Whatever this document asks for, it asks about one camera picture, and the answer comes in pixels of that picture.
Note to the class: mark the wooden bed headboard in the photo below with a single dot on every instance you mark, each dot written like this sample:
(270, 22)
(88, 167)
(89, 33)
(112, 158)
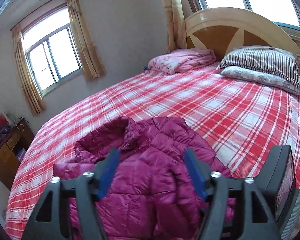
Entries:
(225, 29)

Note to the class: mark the striped pillow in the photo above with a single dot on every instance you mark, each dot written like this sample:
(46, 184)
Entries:
(265, 59)

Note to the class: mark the left beige curtain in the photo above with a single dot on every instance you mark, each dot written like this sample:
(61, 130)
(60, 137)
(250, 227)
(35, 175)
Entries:
(29, 88)

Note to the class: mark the right beige curtain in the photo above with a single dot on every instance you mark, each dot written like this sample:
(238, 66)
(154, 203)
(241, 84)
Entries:
(91, 63)

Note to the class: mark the magenta puffer jacket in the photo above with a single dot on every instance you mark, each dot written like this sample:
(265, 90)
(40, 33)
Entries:
(151, 195)

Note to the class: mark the red plaid bed sheet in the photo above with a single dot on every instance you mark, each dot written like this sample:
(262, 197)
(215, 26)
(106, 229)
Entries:
(240, 120)

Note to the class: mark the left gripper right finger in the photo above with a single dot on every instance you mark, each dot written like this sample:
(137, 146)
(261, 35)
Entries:
(253, 218)

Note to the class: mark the grey floral pillow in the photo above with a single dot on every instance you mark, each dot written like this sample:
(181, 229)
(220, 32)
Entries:
(270, 80)

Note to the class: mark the pink folded quilt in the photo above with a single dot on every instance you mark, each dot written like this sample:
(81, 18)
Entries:
(182, 60)

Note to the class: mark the side window with aluminium frame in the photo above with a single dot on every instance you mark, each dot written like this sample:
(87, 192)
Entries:
(51, 52)

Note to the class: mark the brown wooden desk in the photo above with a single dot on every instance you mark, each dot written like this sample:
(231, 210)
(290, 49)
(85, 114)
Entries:
(19, 138)

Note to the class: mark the clutter pile on desk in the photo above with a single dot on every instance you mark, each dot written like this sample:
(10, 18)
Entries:
(6, 124)

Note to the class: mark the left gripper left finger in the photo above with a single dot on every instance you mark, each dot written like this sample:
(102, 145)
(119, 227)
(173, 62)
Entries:
(50, 218)

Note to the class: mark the beige curtain near headboard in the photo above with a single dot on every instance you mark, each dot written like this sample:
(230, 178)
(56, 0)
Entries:
(176, 32)

